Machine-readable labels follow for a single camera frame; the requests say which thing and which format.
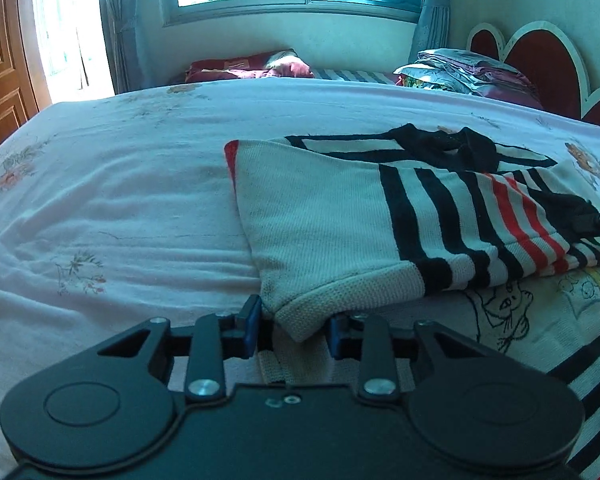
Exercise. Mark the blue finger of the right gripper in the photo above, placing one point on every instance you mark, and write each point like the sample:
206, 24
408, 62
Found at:
587, 225

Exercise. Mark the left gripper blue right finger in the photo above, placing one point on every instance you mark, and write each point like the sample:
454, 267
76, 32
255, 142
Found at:
345, 336

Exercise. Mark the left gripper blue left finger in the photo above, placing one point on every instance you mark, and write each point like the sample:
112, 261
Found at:
240, 331

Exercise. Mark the striped white knit sweater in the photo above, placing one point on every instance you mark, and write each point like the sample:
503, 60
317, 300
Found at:
450, 225

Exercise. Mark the red heart-shaped headboard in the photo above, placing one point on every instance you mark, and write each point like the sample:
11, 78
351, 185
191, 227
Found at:
550, 60

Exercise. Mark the white floral bed sheet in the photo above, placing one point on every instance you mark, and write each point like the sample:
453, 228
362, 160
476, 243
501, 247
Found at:
119, 210

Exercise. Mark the stack of folded quilts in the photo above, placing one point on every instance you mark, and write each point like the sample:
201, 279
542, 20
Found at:
466, 72

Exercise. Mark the teal right curtain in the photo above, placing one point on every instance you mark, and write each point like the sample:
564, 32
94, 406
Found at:
433, 27

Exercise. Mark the teal curtain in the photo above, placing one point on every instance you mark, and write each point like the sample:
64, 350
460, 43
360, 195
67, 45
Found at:
119, 20
433, 27

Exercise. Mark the striped mattress pad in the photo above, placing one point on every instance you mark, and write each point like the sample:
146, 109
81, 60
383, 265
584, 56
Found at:
355, 76

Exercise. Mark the dark red pillow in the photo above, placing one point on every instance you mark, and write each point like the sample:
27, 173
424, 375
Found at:
279, 64

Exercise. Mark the brown wooden door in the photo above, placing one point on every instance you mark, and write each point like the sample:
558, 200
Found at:
2, 55

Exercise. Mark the teal left curtain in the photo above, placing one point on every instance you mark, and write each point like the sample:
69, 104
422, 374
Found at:
119, 20

